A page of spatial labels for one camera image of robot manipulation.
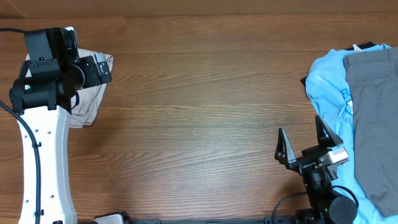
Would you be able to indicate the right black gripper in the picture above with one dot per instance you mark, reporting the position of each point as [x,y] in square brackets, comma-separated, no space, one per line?
[285,151]

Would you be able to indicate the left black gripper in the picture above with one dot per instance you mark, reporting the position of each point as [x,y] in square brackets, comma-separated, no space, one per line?
[94,78]

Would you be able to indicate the beige shorts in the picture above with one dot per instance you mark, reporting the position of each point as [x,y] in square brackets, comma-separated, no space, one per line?
[84,114]

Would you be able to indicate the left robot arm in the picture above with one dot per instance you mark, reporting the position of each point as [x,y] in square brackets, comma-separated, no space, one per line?
[50,85]

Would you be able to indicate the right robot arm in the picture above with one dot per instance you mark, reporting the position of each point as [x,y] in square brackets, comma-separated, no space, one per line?
[328,203]

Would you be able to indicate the light blue t-shirt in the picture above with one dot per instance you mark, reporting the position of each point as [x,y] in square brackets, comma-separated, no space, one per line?
[327,89]

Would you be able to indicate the grey garment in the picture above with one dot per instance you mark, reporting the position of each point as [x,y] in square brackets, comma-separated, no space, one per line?
[372,79]

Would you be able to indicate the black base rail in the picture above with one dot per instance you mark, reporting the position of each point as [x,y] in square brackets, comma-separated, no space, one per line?
[124,218]

